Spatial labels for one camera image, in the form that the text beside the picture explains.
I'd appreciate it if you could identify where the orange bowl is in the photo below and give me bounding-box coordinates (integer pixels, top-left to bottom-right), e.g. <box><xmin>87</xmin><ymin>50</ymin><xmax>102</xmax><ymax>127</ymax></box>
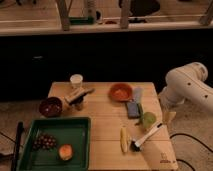
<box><xmin>108</xmin><ymin>83</ymin><xmax>133</xmax><ymax>102</ymax></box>

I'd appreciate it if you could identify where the white paper cup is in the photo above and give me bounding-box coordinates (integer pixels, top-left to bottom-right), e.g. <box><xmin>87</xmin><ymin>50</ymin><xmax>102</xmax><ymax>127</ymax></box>
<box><xmin>70</xmin><ymin>74</ymin><xmax>83</xmax><ymax>88</ymax></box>

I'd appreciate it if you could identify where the white handled black brush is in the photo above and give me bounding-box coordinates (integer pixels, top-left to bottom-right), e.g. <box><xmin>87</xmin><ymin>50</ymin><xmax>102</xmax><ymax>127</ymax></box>
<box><xmin>130</xmin><ymin>123</ymin><xmax>162</xmax><ymax>152</ymax></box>

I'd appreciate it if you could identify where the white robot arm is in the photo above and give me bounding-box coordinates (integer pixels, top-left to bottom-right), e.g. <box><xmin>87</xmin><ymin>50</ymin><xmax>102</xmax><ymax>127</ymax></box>
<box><xmin>158</xmin><ymin>62</ymin><xmax>213</xmax><ymax>125</ymax></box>

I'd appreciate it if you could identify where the green plastic tray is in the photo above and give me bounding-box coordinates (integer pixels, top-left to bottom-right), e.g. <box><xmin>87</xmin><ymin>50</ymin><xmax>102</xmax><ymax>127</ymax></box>
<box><xmin>17</xmin><ymin>117</ymin><xmax>91</xmax><ymax>171</ymax></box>

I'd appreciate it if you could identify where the blue sponge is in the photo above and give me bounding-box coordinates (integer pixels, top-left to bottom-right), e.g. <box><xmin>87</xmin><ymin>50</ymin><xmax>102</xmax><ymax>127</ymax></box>
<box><xmin>126</xmin><ymin>101</ymin><xmax>140</xmax><ymax>119</ymax></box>

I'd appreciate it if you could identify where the bunch of dark grapes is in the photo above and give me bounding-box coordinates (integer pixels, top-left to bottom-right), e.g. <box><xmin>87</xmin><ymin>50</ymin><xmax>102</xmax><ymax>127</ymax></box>
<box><xmin>33</xmin><ymin>134</ymin><xmax>57</xmax><ymax>150</ymax></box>

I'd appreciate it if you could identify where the orange round fruit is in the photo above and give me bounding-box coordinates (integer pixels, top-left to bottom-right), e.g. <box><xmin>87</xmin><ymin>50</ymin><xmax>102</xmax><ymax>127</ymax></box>
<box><xmin>58</xmin><ymin>144</ymin><xmax>73</xmax><ymax>161</ymax></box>

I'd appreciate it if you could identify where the wooden block tool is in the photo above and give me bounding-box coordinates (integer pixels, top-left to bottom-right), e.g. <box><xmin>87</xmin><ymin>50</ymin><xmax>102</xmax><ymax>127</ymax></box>
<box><xmin>64</xmin><ymin>88</ymin><xmax>94</xmax><ymax>110</ymax></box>

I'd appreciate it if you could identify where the black pole left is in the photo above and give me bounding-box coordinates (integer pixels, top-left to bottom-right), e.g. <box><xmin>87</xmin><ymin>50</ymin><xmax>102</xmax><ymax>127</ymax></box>
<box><xmin>10</xmin><ymin>122</ymin><xmax>24</xmax><ymax>171</ymax></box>

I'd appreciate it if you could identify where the black cable on floor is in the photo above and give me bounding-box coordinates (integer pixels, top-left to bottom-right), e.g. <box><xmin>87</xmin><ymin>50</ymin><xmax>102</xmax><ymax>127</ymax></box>
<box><xmin>169</xmin><ymin>132</ymin><xmax>213</xmax><ymax>171</ymax></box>

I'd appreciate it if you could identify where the dark red bowl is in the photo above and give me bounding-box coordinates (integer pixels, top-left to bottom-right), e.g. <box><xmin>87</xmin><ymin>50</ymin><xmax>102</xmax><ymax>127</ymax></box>
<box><xmin>39</xmin><ymin>97</ymin><xmax>62</xmax><ymax>118</ymax></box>

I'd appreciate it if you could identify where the yellow banana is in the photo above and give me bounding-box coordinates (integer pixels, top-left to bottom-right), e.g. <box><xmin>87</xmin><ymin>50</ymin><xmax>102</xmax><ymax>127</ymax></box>
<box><xmin>120</xmin><ymin>127</ymin><xmax>128</xmax><ymax>153</ymax></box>

